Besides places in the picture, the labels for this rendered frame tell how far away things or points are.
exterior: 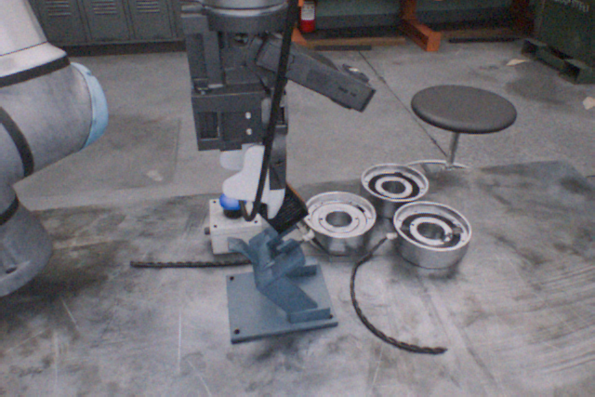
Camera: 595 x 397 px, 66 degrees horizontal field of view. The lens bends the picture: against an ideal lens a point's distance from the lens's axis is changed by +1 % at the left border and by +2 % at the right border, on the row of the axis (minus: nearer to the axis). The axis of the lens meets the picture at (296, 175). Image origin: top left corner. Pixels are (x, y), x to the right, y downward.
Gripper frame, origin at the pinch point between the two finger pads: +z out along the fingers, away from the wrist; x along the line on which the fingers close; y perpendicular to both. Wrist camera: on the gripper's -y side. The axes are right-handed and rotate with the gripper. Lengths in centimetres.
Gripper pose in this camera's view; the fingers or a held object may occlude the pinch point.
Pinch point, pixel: (274, 197)
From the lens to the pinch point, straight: 48.8
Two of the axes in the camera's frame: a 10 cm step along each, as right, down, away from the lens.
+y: -9.8, 1.0, -1.6
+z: 0.0, 8.3, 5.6
